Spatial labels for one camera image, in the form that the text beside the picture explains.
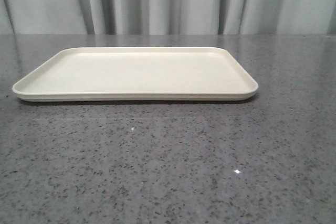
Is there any grey-white curtain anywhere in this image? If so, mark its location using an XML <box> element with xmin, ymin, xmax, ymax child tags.
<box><xmin>1</xmin><ymin>0</ymin><xmax>335</xmax><ymax>35</ymax></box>

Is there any cream rectangular tray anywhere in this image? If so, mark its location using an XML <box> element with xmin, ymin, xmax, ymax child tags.
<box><xmin>12</xmin><ymin>47</ymin><xmax>258</xmax><ymax>102</ymax></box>

